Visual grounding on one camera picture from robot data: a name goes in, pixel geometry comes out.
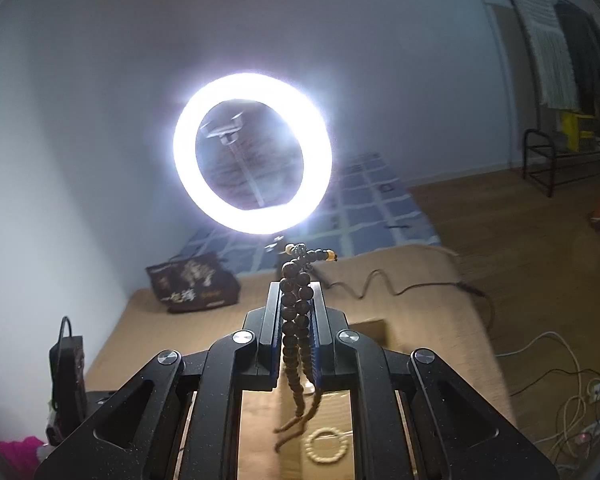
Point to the hanging clothes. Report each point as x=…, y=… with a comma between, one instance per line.
x=565, y=44

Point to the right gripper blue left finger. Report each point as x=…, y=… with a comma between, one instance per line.
x=263, y=372

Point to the yellow box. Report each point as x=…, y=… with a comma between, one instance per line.
x=579, y=130

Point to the blue checkered bed sheet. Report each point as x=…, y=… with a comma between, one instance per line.
x=366, y=208

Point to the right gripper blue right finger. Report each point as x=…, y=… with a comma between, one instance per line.
x=332, y=359

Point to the ring light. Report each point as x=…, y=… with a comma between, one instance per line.
x=253, y=153

